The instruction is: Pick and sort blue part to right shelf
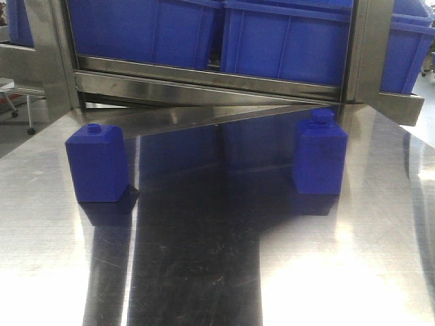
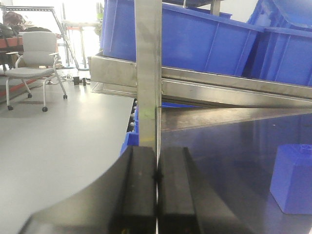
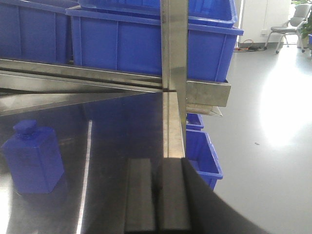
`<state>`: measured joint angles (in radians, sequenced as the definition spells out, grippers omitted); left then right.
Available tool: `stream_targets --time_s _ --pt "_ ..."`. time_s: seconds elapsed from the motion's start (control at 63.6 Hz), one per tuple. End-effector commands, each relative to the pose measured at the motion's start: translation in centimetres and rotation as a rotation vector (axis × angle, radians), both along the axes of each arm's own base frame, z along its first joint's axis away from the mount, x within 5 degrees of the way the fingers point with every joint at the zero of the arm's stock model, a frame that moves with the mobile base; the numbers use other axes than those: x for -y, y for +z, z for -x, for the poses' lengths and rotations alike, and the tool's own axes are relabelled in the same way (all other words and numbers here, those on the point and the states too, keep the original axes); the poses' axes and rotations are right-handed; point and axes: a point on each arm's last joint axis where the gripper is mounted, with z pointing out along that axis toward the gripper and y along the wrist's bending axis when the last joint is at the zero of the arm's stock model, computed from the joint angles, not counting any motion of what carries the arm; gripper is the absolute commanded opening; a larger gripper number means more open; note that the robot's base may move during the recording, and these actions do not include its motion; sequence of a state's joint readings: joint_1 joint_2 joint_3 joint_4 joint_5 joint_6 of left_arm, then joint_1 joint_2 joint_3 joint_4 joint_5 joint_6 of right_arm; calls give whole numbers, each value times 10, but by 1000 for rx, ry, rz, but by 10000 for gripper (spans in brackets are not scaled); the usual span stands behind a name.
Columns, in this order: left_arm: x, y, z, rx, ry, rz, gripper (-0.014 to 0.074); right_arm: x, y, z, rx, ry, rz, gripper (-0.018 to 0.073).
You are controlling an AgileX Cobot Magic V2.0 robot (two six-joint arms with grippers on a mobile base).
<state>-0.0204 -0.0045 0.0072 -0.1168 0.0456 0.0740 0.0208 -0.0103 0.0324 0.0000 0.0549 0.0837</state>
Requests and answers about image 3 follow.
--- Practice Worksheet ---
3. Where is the blue plastic bin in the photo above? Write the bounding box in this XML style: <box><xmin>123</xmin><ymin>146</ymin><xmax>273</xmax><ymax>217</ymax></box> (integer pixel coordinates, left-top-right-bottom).
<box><xmin>66</xmin><ymin>6</ymin><xmax>243</xmax><ymax>82</ymax></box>
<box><xmin>0</xmin><ymin>0</ymin><xmax>78</xmax><ymax>64</ymax></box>

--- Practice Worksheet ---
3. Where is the blue plastic bin right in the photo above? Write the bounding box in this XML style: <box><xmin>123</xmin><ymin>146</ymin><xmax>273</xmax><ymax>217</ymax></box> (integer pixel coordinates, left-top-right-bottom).
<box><xmin>66</xmin><ymin>6</ymin><xmax>243</xmax><ymax>82</ymax></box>

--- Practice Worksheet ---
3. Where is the blue nested bin on top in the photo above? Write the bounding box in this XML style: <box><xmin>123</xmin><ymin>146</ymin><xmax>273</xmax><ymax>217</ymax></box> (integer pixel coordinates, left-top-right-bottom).
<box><xmin>78</xmin><ymin>0</ymin><xmax>237</xmax><ymax>28</ymax></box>

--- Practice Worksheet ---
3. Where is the stainless steel shelf rack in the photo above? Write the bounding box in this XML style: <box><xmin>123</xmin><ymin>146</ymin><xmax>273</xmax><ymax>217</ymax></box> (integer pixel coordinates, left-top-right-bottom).
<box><xmin>0</xmin><ymin>0</ymin><xmax>232</xmax><ymax>159</ymax></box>

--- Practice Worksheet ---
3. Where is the blue bin on floor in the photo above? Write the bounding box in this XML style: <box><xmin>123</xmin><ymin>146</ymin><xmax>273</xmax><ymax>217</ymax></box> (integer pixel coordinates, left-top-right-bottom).
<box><xmin>186</xmin><ymin>130</ymin><xmax>223</xmax><ymax>189</ymax></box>

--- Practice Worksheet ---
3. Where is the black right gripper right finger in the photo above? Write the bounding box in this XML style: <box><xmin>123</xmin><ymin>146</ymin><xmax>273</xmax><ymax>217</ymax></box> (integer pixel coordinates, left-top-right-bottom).
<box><xmin>157</xmin><ymin>158</ymin><xmax>267</xmax><ymax>234</ymax></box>

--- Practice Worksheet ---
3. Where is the blue bottle-shaped plastic part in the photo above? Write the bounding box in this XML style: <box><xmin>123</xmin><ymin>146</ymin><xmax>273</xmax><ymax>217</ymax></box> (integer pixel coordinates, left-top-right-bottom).
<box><xmin>1</xmin><ymin>119</ymin><xmax>64</xmax><ymax>194</ymax></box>

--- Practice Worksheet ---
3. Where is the grey office chair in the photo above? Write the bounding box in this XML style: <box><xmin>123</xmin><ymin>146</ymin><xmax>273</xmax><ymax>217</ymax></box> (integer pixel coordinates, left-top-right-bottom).
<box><xmin>264</xmin><ymin>3</ymin><xmax>312</xmax><ymax>54</ymax></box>

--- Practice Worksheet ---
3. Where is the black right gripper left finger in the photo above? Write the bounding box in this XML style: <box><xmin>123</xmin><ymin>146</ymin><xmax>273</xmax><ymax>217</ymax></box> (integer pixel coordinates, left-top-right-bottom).
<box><xmin>125</xmin><ymin>158</ymin><xmax>156</xmax><ymax>234</ymax></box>

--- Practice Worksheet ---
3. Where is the blue plastic bin left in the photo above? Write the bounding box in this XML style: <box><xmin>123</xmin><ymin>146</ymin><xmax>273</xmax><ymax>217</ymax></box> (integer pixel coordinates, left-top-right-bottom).
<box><xmin>0</xmin><ymin>0</ymin><xmax>78</xmax><ymax>64</ymax></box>

